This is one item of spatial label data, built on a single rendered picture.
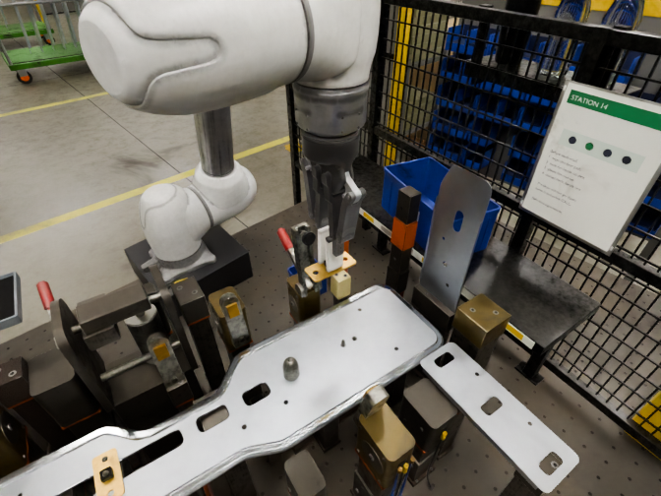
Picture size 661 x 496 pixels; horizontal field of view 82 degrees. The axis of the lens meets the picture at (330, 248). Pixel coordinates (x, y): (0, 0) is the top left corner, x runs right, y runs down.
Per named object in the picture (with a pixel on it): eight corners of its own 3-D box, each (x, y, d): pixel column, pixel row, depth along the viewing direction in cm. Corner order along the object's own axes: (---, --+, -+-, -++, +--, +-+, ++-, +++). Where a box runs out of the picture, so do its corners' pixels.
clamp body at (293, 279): (305, 383, 108) (298, 297, 86) (288, 358, 115) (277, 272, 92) (325, 372, 111) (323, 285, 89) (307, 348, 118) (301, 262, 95)
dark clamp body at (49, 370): (111, 484, 89) (28, 399, 64) (102, 440, 96) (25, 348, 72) (144, 465, 92) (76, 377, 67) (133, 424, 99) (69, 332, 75)
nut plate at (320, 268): (316, 283, 61) (315, 278, 61) (303, 270, 64) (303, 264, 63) (357, 263, 65) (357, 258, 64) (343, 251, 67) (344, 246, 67)
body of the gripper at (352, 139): (288, 120, 50) (292, 183, 56) (325, 144, 44) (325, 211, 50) (335, 109, 53) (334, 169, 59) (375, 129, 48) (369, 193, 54)
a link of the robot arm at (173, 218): (144, 245, 129) (117, 192, 114) (192, 219, 138) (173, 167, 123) (168, 270, 120) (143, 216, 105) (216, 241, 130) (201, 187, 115)
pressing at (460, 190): (452, 314, 89) (492, 185, 67) (418, 284, 96) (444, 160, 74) (454, 313, 89) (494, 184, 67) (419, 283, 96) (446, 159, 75)
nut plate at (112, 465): (125, 493, 60) (123, 490, 60) (99, 509, 59) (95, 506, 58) (116, 447, 66) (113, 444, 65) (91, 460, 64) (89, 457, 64)
